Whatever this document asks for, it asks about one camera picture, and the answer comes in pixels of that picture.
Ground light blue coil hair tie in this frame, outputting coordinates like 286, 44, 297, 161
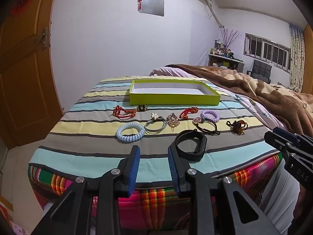
116, 122, 145, 141

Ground crystal rhinestone hair clip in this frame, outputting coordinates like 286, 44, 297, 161
166, 113, 180, 129

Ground grey hair tie white flower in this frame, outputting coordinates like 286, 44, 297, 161
144, 112, 167, 135

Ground black hair tie round charm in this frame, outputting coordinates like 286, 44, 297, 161
193, 117, 221, 136

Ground purple flower branches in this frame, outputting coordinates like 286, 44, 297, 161
220, 28, 243, 52

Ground colourful plaid mattress cover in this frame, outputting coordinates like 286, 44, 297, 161
28, 152, 284, 235

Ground wooden door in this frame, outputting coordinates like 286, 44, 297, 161
0, 0, 64, 150

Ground metal door lock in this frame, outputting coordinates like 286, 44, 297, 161
40, 27, 51, 50

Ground black office chair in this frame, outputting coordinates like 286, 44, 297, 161
246, 59, 273, 84

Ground cluttered shelf desk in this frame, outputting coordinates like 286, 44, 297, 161
208, 52, 245, 73

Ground red orange woven bracelet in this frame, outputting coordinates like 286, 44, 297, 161
113, 105, 137, 120

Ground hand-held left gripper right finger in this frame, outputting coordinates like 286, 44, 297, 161
167, 145, 282, 235

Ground patterned curtain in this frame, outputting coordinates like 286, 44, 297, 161
288, 23, 306, 92

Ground light grey garment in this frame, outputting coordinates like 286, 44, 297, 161
262, 165, 302, 235

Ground brown beaded bracelet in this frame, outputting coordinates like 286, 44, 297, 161
226, 119, 249, 135

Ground white wall pipe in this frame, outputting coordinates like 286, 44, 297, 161
202, 0, 224, 29

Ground barred window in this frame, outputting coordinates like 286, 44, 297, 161
243, 32, 293, 74

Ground lime green shallow box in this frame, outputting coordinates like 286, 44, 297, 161
129, 79, 222, 106

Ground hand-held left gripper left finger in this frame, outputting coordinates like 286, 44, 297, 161
31, 146, 141, 235

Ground brown plush blanket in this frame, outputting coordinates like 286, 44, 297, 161
164, 64, 313, 138

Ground square wall mirror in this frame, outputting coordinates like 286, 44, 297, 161
138, 0, 165, 17

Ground red braided tassel bracelet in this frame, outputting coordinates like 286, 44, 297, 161
179, 106, 199, 120

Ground black watch band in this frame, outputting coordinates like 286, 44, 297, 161
174, 129, 208, 161

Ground purple coil hair tie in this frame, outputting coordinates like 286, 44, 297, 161
200, 109, 220, 123

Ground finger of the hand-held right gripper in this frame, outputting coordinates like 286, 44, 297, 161
272, 127, 300, 146
264, 131, 294, 152

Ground striped bed sheet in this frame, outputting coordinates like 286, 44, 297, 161
28, 76, 282, 184

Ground red paper door decoration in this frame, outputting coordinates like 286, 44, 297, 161
11, 0, 41, 18

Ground row of bottles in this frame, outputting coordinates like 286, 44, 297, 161
211, 39, 236, 58

